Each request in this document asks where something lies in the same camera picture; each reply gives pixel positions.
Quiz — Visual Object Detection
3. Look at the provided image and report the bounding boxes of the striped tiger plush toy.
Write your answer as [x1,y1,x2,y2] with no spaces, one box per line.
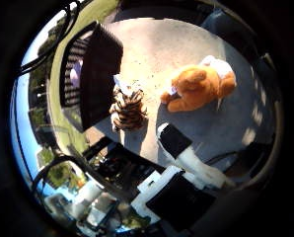
[109,73,149,132]

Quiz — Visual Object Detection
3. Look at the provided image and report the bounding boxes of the black hand wire bundle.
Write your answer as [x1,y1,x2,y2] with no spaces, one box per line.
[18,2,83,77]

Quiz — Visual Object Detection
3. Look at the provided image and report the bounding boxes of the pink and white plush toy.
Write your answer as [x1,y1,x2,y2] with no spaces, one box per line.
[68,58,84,88]

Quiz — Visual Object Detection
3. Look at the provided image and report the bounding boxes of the orange dog plush toy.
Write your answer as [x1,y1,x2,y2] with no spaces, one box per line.
[160,54,238,114]

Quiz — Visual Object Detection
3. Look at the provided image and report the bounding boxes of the black slatted plastic basket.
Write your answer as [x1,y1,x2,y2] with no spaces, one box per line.
[58,21,124,132]

